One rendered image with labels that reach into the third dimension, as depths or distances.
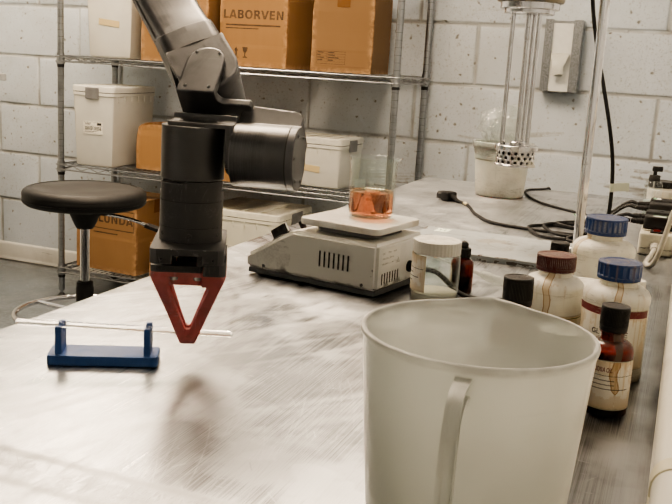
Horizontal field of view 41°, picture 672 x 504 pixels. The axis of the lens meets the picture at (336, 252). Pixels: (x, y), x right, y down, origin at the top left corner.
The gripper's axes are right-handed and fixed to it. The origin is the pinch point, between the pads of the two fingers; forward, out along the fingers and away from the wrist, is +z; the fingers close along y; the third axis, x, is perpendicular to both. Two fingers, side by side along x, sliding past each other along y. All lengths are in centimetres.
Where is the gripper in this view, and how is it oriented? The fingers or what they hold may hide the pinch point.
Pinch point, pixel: (187, 333)
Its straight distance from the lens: 87.1
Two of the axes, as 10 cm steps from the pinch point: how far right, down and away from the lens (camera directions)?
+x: -9.9, -0.4, -1.1
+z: -0.6, 9.8, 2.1
